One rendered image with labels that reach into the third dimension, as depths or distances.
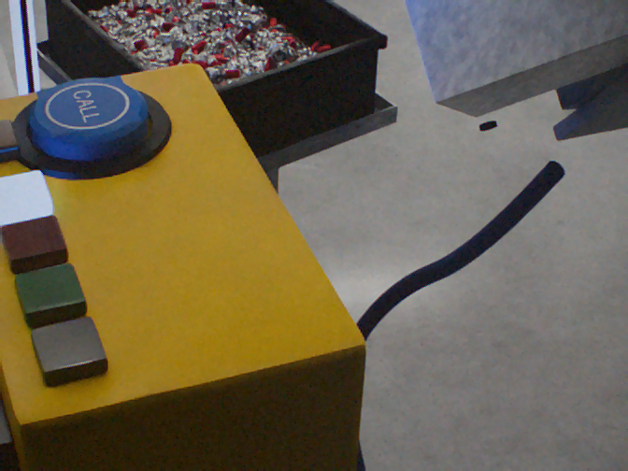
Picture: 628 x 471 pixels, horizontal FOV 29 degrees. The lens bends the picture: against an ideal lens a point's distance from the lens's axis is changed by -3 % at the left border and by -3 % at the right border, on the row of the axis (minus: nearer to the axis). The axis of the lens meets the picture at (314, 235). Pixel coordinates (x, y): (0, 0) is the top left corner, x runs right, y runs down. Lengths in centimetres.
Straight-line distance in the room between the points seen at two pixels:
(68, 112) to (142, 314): 9
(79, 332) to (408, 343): 159
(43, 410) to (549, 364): 162
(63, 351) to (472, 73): 43
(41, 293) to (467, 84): 41
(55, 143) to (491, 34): 36
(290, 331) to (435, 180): 191
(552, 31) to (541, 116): 176
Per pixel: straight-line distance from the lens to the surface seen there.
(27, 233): 37
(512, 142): 237
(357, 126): 89
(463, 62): 72
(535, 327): 197
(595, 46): 70
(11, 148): 41
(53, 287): 35
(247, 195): 39
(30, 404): 33
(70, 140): 41
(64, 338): 34
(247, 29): 91
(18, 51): 68
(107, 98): 42
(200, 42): 91
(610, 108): 82
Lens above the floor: 131
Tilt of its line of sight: 39 degrees down
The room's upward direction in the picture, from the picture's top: 2 degrees clockwise
